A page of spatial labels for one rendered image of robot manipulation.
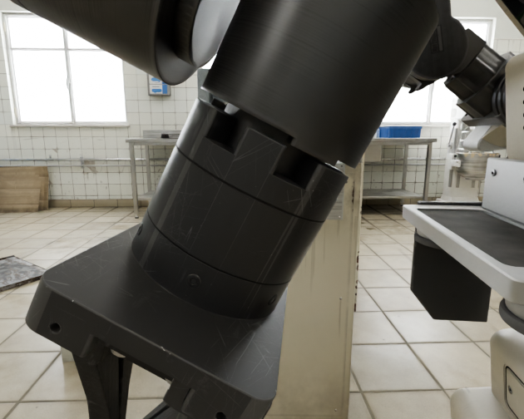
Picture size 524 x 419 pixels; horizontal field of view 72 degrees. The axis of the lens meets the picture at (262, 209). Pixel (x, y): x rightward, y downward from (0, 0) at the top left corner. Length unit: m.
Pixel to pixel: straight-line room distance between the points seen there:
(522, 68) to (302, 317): 0.75
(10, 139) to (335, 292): 5.01
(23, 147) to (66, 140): 0.54
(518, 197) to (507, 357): 0.19
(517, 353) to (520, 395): 0.04
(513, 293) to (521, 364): 0.24
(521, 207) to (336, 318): 0.68
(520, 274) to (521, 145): 0.24
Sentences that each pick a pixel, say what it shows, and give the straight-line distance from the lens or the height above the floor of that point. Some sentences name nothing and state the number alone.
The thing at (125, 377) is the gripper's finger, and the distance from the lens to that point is 0.18.
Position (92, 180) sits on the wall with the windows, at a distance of 5.16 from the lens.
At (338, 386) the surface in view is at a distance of 1.14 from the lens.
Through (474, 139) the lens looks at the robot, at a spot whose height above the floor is 0.90.
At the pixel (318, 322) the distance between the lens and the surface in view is 1.03.
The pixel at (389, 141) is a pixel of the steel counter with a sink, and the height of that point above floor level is 0.85.
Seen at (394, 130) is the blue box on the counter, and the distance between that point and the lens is 4.51.
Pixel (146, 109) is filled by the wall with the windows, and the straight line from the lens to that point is 4.90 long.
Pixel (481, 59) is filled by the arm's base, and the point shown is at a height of 1.00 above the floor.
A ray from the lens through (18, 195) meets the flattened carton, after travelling 5.31.
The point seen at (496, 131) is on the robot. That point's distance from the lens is 0.58.
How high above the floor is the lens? 0.90
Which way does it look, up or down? 11 degrees down
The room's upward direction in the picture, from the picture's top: straight up
